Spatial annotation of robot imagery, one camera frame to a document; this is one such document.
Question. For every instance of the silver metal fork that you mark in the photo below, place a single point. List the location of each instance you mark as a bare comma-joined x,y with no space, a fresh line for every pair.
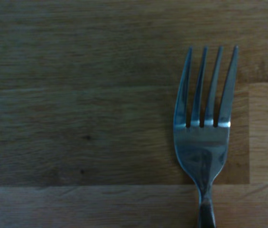
202,147

